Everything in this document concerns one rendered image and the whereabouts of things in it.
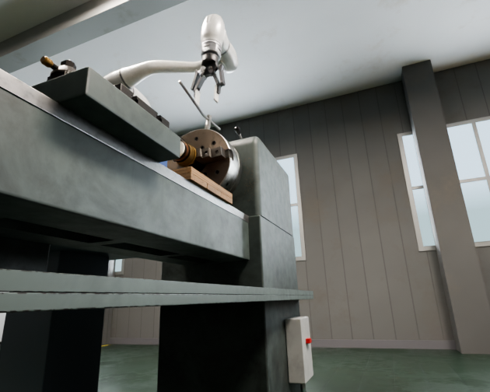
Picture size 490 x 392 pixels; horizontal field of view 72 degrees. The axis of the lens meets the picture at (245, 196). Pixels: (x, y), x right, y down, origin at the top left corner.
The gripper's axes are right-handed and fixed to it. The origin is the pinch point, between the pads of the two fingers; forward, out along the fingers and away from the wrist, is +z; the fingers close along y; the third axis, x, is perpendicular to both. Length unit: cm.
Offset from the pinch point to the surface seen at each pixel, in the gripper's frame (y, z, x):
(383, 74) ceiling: 64, -182, 280
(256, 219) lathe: 18, 50, 18
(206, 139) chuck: 0.2, 18.2, 2.6
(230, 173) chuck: 11.3, 33.1, 5.6
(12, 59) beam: -269, -128, 53
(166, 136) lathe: 24, 44, -51
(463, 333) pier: 120, 107, 275
